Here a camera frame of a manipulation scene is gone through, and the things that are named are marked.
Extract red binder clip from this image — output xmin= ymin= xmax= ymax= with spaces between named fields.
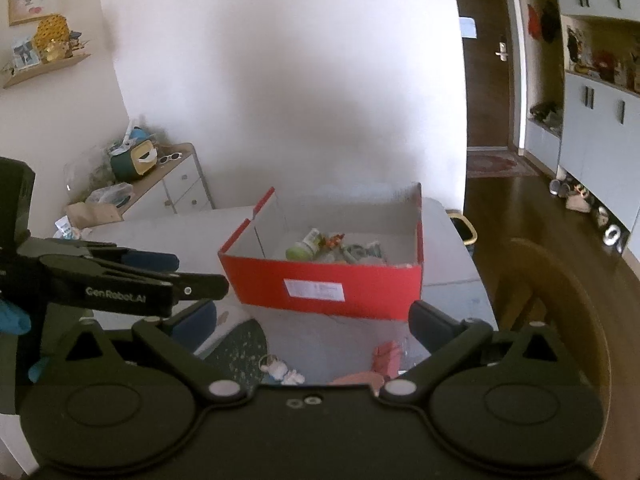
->
xmin=371 ymin=338 xmax=416 ymax=380

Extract pink heart dish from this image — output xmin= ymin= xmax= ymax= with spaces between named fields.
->
xmin=331 ymin=370 xmax=385 ymax=389

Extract red figure keychain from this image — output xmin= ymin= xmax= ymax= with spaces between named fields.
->
xmin=320 ymin=233 xmax=345 ymax=252

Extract toothpick jar green lid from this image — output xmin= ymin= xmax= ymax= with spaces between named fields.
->
xmin=285 ymin=228 xmax=322 ymax=261

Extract correction tape dispenser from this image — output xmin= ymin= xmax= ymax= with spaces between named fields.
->
xmin=342 ymin=240 xmax=387 ymax=266

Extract blue gloved left hand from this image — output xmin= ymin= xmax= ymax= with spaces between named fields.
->
xmin=0 ymin=299 xmax=51 ymax=384

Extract wooden chair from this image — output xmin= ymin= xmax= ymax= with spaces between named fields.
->
xmin=494 ymin=236 xmax=614 ymax=466

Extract trash bin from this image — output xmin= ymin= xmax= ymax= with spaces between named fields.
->
xmin=447 ymin=211 xmax=478 ymax=249

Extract red cardboard box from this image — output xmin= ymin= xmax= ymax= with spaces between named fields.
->
xmin=218 ymin=183 xmax=424 ymax=321

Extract green tissue box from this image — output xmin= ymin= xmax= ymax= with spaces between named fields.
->
xmin=108 ymin=127 xmax=158 ymax=183

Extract small white drawer cabinet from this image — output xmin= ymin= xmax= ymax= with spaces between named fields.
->
xmin=67 ymin=142 xmax=216 ymax=224

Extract shoes on floor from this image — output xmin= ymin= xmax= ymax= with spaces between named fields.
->
xmin=549 ymin=177 xmax=629 ymax=254

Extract brown door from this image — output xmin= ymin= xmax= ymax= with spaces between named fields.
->
xmin=457 ymin=0 xmax=513 ymax=148

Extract wall shelf with decor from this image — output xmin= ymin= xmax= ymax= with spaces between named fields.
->
xmin=1 ymin=0 xmax=90 ymax=89

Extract white wall cabinet unit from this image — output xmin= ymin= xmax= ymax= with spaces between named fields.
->
xmin=518 ymin=0 xmax=639 ymax=264

